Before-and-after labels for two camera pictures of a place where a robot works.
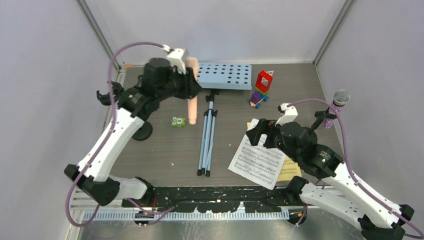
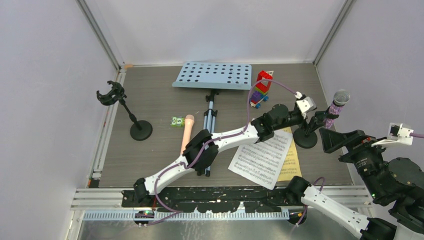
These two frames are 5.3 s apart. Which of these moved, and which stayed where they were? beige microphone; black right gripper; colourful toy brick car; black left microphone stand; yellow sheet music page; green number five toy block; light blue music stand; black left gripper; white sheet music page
Moved: beige microphone; black right gripper; black left gripper
Stayed: white sheet music page; black left microphone stand; green number five toy block; colourful toy brick car; yellow sheet music page; light blue music stand
